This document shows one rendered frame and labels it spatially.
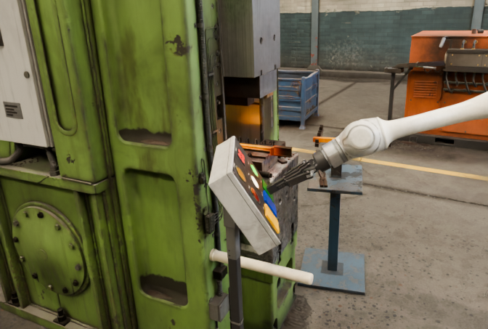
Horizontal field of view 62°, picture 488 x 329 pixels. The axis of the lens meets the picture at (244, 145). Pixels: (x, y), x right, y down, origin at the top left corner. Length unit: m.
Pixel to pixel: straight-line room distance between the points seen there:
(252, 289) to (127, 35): 1.33
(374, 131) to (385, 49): 8.22
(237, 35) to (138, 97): 0.48
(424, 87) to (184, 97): 4.02
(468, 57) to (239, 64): 3.63
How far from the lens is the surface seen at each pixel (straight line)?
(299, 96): 5.61
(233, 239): 1.43
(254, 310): 2.22
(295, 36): 10.04
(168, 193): 1.79
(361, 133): 1.21
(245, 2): 1.64
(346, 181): 2.41
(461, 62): 5.01
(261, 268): 1.72
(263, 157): 1.84
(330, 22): 9.71
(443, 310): 2.67
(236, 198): 1.18
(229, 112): 2.21
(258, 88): 1.71
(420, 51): 5.20
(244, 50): 1.66
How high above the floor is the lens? 1.64
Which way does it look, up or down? 19 degrees down
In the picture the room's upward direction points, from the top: 2 degrees counter-clockwise
